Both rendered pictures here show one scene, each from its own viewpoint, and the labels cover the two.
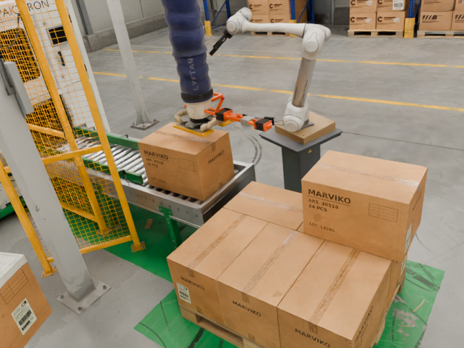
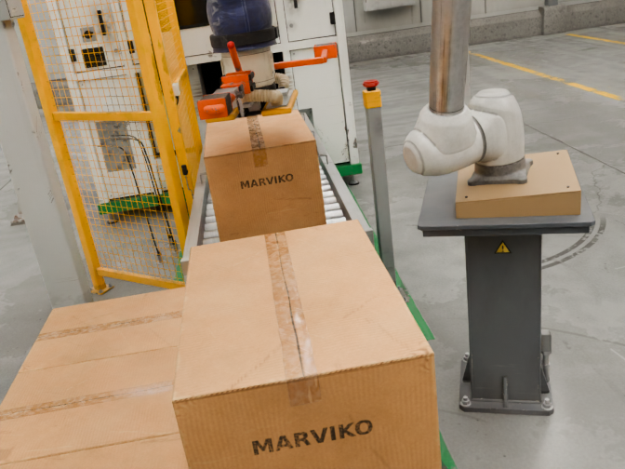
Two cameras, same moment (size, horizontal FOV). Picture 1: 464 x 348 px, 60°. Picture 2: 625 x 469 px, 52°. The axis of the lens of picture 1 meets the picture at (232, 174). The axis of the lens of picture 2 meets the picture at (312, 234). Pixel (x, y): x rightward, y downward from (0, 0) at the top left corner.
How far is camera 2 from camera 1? 213 cm
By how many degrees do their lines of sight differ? 42
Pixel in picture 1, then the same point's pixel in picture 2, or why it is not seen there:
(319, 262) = (135, 454)
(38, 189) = (13, 140)
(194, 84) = (214, 13)
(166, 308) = not seen: hidden behind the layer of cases
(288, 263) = (106, 421)
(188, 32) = not seen: outside the picture
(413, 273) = not seen: outside the picture
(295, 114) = (424, 131)
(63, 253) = (43, 253)
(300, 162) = (469, 267)
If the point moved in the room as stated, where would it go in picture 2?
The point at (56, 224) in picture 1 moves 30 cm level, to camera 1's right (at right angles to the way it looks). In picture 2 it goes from (36, 205) to (68, 215)
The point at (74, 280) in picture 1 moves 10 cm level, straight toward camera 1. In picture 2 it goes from (57, 301) to (44, 313)
